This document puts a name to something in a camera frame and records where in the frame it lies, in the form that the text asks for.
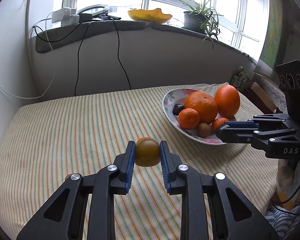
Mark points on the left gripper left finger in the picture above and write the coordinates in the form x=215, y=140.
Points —
x=84, y=200

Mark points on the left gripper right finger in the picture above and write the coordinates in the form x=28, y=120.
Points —
x=214, y=198

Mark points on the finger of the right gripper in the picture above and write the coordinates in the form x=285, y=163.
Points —
x=256, y=132
x=260, y=121

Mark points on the small mandarin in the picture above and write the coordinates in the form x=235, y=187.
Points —
x=188, y=118
x=218, y=122

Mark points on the brown kiwi fruit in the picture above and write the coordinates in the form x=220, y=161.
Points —
x=203, y=130

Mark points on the greenish brown fruit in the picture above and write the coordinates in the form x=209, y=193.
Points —
x=147, y=153

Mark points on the small orange kumquat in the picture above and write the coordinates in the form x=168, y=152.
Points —
x=142, y=138

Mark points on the white lace cloth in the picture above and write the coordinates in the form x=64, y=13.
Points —
x=272, y=90

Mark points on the cardboard box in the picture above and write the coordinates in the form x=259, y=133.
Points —
x=260, y=99

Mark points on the striped blue clothing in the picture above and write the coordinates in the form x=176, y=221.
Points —
x=285, y=223

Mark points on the large smooth orange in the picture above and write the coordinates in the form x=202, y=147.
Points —
x=228, y=101

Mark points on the small brown kiwi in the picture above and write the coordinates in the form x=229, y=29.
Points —
x=67, y=176

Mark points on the large rough orange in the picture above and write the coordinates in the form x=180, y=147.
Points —
x=204, y=104

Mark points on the green snack bag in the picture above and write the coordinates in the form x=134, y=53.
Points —
x=241, y=80

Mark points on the floral white plate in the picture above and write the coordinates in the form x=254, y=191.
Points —
x=179, y=95

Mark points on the striped table cloth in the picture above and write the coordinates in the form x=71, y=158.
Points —
x=49, y=140

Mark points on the potted spider plant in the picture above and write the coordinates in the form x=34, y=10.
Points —
x=202, y=18

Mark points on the yellow bowl on sill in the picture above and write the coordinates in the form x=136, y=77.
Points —
x=154, y=16

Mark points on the grey window sill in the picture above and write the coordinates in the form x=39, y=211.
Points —
x=48, y=40

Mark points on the white power adapters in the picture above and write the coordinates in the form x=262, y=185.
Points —
x=65, y=15

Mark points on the wall map poster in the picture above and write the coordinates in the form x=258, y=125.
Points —
x=274, y=47

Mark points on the ring light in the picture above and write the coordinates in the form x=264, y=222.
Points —
x=93, y=11

